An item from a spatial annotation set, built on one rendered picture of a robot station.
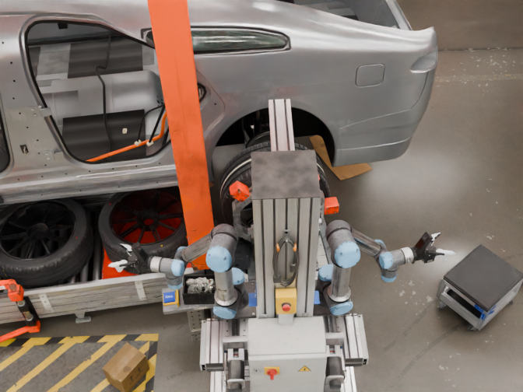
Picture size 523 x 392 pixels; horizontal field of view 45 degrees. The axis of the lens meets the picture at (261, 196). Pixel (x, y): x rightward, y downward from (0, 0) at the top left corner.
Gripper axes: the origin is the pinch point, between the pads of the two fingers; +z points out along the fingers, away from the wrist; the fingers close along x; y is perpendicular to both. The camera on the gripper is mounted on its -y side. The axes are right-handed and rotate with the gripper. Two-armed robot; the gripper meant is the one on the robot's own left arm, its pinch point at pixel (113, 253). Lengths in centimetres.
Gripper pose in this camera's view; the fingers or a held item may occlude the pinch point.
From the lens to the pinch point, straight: 323.5
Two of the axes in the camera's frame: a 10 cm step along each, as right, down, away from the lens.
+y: -0.1, 7.7, 6.4
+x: 2.2, -6.2, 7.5
